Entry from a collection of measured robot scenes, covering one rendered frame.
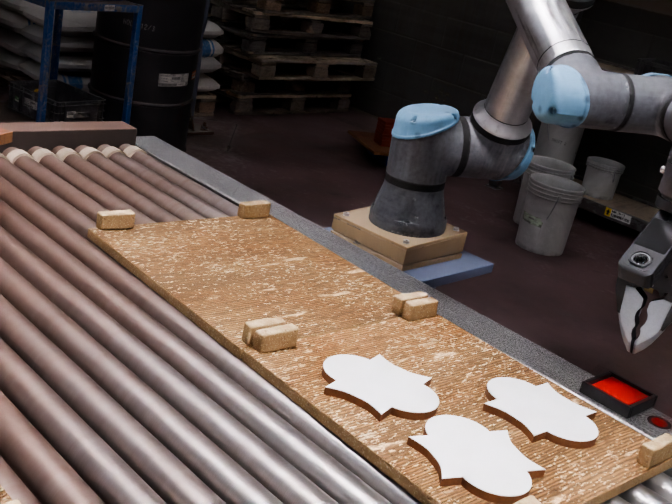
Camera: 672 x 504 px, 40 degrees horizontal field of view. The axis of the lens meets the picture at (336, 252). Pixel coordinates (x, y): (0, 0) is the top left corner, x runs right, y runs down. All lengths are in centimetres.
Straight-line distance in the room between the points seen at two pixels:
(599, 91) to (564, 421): 41
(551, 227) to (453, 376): 371
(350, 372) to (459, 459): 19
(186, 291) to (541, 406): 50
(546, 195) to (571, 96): 365
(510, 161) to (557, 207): 309
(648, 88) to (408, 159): 59
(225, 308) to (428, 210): 60
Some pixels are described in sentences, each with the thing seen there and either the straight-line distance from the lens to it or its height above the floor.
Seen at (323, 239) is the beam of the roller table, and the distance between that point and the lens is 163.
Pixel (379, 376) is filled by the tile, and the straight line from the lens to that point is 112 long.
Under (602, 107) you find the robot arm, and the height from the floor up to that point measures 129.
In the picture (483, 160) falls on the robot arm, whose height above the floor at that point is 108.
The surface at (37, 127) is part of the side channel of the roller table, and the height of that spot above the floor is 95.
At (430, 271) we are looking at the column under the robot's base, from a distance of 172.
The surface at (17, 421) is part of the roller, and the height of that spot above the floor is 92.
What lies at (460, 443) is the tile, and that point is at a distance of 103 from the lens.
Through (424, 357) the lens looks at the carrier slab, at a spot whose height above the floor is 94.
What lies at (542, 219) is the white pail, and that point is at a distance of 487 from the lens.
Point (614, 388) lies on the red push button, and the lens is 132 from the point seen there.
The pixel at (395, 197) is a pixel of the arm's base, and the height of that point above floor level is 98.
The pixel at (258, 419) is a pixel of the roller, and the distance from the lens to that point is 105.
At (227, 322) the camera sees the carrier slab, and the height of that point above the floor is 94.
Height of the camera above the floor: 146
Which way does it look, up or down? 20 degrees down
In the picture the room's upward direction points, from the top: 12 degrees clockwise
